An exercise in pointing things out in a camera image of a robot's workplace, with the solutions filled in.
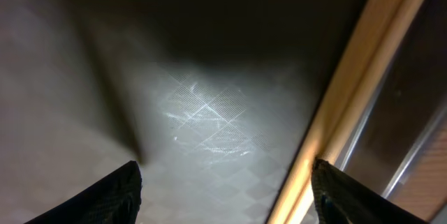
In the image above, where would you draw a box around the brown serving tray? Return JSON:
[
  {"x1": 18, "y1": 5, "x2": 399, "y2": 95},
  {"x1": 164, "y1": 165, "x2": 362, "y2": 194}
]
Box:
[{"x1": 1, "y1": 0, "x2": 446, "y2": 223}]

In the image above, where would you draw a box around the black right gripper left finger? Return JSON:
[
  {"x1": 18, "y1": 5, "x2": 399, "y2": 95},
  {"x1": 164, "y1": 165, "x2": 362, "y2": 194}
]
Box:
[{"x1": 26, "y1": 160, "x2": 142, "y2": 224}]

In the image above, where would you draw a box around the wooden chopstick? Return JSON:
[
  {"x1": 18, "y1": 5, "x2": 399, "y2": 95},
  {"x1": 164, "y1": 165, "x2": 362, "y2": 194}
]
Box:
[
  {"x1": 287, "y1": 0, "x2": 424, "y2": 223},
  {"x1": 267, "y1": 0, "x2": 402, "y2": 224}
]

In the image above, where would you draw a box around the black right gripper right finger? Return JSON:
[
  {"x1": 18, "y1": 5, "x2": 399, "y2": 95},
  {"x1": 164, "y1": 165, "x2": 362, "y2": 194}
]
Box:
[{"x1": 311, "y1": 158, "x2": 427, "y2": 224}]

